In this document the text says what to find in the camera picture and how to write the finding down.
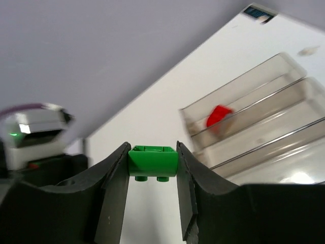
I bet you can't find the smoky clear left container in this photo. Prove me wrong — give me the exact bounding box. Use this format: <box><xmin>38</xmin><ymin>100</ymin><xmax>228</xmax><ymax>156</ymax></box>
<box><xmin>181</xmin><ymin>53</ymin><xmax>307</xmax><ymax>136</ymax></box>

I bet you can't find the blue table label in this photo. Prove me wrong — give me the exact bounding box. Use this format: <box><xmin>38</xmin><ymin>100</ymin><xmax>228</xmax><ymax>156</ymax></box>
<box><xmin>242</xmin><ymin>5</ymin><xmax>277</xmax><ymax>24</ymax></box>

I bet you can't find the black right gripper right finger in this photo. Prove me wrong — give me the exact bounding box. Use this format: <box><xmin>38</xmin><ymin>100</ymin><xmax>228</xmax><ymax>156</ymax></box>
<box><xmin>176</xmin><ymin>142</ymin><xmax>324</xmax><ymax>243</ymax></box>

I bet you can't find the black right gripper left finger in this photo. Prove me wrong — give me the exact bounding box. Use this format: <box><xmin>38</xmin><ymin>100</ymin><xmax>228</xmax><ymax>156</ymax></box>
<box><xmin>1</xmin><ymin>142</ymin><xmax>131</xmax><ymax>243</ymax></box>

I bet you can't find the green curved lego brick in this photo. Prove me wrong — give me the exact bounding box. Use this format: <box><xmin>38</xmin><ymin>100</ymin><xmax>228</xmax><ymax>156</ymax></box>
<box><xmin>128</xmin><ymin>145</ymin><xmax>178</xmax><ymax>182</ymax></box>

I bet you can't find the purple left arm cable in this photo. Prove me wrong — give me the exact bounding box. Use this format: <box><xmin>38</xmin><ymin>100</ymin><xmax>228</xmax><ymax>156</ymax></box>
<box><xmin>0</xmin><ymin>102</ymin><xmax>44</xmax><ymax>120</ymax></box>

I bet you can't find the red rounded lego brick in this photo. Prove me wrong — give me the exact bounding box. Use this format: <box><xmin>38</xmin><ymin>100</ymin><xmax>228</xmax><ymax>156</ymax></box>
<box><xmin>206</xmin><ymin>105</ymin><xmax>234</xmax><ymax>133</ymax></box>

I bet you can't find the smoky clear middle container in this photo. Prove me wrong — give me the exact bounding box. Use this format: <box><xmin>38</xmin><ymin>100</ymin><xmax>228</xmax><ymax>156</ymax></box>
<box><xmin>192</xmin><ymin>78</ymin><xmax>324</xmax><ymax>167</ymax></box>

